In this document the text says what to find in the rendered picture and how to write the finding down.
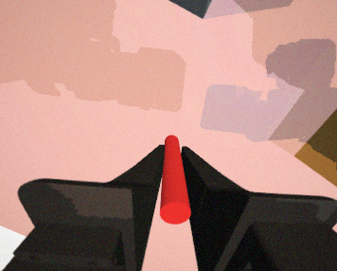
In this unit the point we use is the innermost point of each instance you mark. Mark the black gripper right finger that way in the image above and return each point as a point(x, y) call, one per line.
point(221, 211)

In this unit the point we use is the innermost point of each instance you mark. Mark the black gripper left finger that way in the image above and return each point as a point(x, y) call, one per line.
point(127, 203)

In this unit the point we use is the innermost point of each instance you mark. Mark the red peg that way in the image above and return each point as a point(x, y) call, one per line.
point(174, 205)

